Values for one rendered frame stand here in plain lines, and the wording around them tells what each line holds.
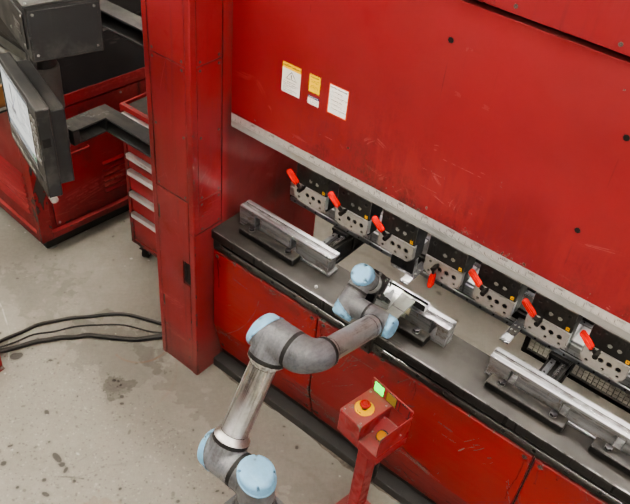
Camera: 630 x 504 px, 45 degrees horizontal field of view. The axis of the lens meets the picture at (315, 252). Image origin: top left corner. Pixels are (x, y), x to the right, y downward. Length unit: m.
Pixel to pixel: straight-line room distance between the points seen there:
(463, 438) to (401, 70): 1.37
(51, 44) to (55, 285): 2.01
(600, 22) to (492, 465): 1.63
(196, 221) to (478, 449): 1.42
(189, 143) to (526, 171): 1.29
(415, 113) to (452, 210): 0.34
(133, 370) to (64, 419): 0.40
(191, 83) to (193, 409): 1.61
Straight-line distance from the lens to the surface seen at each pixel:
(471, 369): 2.88
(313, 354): 2.18
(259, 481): 2.33
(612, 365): 2.58
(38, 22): 2.62
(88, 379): 3.91
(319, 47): 2.64
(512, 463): 2.92
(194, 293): 3.46
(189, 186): 3.10
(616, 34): 2.10
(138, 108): 3.92
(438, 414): 2.97
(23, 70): 3.03
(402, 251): 2.76
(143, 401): 3.79
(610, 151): 2.22
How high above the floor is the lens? 2.96
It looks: 40 degrees down
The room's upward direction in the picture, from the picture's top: 6 degrees clockwise
